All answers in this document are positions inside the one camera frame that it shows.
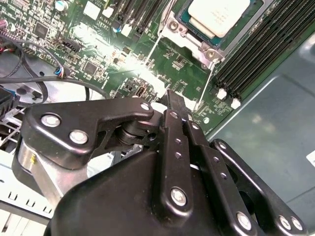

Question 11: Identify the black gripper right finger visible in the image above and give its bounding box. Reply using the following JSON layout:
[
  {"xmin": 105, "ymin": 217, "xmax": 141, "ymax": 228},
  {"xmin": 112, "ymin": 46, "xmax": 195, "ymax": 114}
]
[{"xmin": 175, "ymin": 94, "xmax": 309, "ymax": 236}]

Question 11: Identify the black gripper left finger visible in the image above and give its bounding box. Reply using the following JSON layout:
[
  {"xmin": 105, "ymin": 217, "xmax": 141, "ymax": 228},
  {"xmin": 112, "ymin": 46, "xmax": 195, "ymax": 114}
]
[{"xmin": 21, "ymin": 88, "xmax": 195, "ymax": 217}]

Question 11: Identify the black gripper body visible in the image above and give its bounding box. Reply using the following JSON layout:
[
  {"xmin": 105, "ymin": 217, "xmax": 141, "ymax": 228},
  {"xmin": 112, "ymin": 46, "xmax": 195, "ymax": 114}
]
[{"xmin": 43, "ymin": 150, "xmax": 233, "ymax": 236}]

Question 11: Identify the metal locking lever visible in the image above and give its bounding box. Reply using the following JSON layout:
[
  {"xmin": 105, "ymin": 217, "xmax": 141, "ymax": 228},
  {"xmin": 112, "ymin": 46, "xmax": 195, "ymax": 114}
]
[{"xmin": 145, "ymin": 0, "xmax": 174, "ymax": 67}]

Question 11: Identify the silver-topped CPU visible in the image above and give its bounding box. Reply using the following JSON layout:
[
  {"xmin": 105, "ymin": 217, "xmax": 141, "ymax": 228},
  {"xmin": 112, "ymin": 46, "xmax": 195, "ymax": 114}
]
[{"xmin": 179, "ymin": 0, "xmax": 259, "ymax": 47}]

